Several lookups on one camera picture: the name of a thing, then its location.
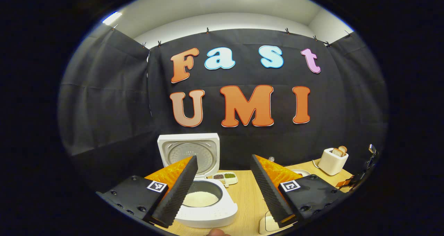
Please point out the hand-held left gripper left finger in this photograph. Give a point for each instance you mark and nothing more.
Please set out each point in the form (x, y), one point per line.
(178, 194)

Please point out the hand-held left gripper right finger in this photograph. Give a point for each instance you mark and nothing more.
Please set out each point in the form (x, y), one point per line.
(269, 194)

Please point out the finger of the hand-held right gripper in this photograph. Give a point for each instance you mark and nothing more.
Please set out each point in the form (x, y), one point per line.
(343, 184)

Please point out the white rice heap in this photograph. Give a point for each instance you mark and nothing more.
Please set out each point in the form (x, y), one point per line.
(200, 199)

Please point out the clear rice container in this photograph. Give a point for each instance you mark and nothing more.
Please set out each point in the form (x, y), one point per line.
(269, 224)

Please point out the white rice cooker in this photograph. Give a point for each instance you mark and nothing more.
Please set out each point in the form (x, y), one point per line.
(215, 213)

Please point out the white toaster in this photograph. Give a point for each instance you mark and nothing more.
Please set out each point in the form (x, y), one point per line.
(329, 165)

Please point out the toasted bread slice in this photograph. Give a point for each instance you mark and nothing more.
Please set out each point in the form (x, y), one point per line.
(343, 148)
(337, 152)

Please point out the round white plate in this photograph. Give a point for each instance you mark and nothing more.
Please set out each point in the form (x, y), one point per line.
(305, 172)

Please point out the divided white condiment dish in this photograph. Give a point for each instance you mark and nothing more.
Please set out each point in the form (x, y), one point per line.
(227, 177)

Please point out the black backdrop cloth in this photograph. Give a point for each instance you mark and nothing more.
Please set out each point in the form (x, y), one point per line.
(114, 101)

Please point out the row of cloth clips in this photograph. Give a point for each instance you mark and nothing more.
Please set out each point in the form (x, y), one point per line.
(207, 31)

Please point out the ceiling light panel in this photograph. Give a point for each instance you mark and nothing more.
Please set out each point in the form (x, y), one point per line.
(111, 18)

